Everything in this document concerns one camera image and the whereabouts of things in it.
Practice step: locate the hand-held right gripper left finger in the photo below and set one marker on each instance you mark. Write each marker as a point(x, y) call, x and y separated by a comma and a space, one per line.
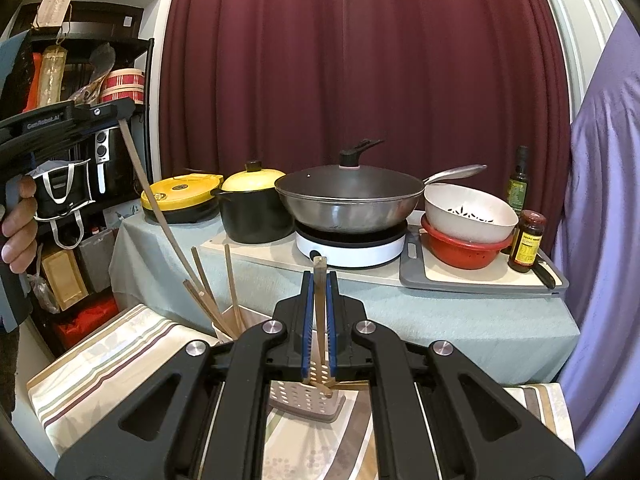
point(307, 340)

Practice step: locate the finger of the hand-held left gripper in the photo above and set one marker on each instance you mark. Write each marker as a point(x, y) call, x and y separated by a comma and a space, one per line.
point(105, 112)

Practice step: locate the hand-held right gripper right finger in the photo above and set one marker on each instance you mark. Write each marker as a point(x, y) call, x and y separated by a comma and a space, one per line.
point(331, 340)

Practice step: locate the white perforated utensil holder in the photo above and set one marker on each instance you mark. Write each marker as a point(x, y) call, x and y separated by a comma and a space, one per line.
point(300, 400)

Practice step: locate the person's left hand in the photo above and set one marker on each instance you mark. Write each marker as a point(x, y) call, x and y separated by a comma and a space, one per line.
point(22, 230)

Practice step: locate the clear wrapped packet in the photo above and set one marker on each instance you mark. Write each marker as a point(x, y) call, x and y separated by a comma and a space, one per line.
point(85, 92)

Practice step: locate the red striped round box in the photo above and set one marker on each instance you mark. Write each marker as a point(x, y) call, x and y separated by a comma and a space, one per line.
point(122, 87)

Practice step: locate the red packet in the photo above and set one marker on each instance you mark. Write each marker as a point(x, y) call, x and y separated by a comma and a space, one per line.
point(34, 85)

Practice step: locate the gold packet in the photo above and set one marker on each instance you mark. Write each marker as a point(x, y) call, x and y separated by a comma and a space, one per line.
point(52, 77)

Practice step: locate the black air fryer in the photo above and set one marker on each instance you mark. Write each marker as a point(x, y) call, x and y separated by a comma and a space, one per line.
point(115, 160)

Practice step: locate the black tote bag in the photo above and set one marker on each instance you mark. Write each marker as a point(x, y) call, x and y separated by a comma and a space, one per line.
point(60, 190)

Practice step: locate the black shelf rack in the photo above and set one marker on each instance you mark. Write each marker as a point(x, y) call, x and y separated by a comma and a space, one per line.
point(100, 38)

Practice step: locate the white induction cooker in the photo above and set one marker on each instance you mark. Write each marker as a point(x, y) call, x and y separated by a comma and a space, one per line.
point(350, 255)

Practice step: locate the yellow lidded electric pan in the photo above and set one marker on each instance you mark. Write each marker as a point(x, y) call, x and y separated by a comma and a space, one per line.
point(180, 192)

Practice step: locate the paper hang tag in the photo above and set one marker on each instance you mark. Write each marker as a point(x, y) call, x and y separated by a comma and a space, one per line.
point(52, 10)

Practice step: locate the grey-green tablecloth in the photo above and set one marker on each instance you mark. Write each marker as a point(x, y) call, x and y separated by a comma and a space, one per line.
point(450, 320)

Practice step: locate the steel wok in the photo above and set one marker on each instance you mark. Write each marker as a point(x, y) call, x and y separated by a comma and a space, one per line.
point(345, 212)

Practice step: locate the black pot with yellow lid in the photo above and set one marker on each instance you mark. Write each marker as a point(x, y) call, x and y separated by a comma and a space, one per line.
point(255, 215)

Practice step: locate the grey box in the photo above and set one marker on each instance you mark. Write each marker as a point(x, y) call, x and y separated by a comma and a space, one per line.
point(97, 260)

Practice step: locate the red colander bowl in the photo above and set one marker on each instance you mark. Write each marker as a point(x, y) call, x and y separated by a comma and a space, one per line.
point(460, 255)

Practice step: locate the wooden board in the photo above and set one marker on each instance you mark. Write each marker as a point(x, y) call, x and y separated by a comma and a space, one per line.
point(62, 277)

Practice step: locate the grey cutting board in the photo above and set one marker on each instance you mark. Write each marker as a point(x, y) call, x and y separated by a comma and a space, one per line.
point(480, 280)

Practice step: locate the white colander bowl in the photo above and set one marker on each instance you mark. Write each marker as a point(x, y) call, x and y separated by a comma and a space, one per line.
point(450, 230)

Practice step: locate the clear plastic bag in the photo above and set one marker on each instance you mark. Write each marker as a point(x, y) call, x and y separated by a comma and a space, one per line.
point(45, 295)

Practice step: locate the red bag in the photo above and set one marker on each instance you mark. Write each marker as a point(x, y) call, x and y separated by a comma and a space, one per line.
point(85, 322)

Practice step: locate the striped cloth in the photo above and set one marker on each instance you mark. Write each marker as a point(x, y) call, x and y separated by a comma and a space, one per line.
point(100, 360)

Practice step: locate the sauce jar with red lid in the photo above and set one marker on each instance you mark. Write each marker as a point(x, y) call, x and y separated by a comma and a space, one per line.
point(526, 245)

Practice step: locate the dark oil bottle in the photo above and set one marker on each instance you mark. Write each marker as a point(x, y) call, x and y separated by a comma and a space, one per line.
point(518, 190)

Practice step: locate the maroon curtain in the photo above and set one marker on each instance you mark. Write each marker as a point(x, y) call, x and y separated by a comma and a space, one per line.
point(350, 60)

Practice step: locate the purple cloth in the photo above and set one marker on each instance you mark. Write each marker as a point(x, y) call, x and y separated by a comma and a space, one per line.
point(600, 210)

